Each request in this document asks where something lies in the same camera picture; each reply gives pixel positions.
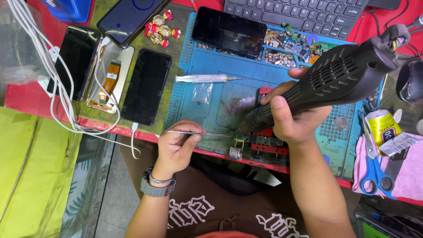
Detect person's right hand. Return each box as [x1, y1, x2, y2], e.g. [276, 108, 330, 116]
[260, 67, 332, 146]

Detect person's left hand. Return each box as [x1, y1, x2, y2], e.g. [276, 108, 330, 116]
[154, 119, 207, 175]

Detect metal tweezers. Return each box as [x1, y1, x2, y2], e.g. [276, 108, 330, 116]
[165, 130, 236, 137]

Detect black hot air gun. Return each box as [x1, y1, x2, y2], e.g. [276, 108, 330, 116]
[235, 24, 411, 135]

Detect red board holder clamp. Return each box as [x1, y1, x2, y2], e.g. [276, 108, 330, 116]
[250, 87, 290, 156]

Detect green phone circuit board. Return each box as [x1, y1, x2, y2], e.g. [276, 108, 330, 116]
[229, 133, 285, 161]

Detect grey wrist watch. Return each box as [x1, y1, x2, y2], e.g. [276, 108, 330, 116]
[140, 167, 176, 198]

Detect small clear plastic bag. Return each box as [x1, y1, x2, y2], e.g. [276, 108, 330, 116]
[191, 83, 213, 105]

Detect blue repair work mat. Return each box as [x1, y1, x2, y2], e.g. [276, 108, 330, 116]
[164, 12, 385, 182]

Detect brown printed shirt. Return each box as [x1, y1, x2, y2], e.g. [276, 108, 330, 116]
[120, 136, 361, 238]

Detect heap of circuit board parts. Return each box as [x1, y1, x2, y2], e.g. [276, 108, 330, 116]
[197, 22, 336, 69]

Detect flux syringe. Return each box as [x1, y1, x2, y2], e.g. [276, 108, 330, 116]
[175, 74, 250, 83]

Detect yellow glue tube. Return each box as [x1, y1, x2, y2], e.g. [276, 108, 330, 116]
[365, 109, 403, 149]

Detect phone display with orange flex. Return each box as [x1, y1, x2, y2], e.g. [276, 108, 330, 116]
[87, 42, 135, 114]

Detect black keyboard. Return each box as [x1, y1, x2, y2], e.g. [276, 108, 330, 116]
[223, 0, 370, 41]

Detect green desk mat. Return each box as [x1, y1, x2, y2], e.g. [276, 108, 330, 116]
[73, 0, 195, 135]

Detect white barcode label packet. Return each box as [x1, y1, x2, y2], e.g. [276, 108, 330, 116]
[378, 132, 420, 157]

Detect pile of red gold candies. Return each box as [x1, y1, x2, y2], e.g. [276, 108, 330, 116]
[144, 10, 181, 48]

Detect black cup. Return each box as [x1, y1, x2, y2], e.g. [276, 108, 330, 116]
[396, 60, 423, 103]

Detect pink cloth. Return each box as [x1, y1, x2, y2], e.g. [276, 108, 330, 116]
[352, 132, 423, 201]

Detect black smartphone with gold edge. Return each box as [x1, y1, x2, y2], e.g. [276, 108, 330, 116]
[46, 24, 102, 102]

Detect smartphone with lit screen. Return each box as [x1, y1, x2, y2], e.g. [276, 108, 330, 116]
[97, 0, 171, 49]

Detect yellow green cloth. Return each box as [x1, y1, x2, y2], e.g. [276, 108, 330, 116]
[0, 106, 83, 238]

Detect blue plastic box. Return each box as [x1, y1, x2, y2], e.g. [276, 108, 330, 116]
[40, 0, 92, 23]

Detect silver chain bracelet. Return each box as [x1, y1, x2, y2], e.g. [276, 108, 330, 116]
[148, 173, 175, 185]

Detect blue handled scissors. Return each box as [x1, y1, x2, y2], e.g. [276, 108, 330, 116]
[359, 113, 396, 199]

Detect white charging cable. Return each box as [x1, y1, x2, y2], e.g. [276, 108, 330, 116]
[7, 0, 141, 160]

